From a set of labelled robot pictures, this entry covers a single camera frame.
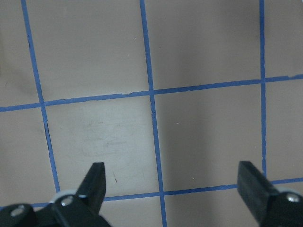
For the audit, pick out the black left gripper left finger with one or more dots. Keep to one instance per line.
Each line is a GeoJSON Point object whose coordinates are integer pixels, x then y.
{"type": "Point", "coordinates": [92, 189]}

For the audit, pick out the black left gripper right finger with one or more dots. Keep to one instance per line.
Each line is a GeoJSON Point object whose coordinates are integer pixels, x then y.
{"type": "Point", "coordinates": [256, 190]}

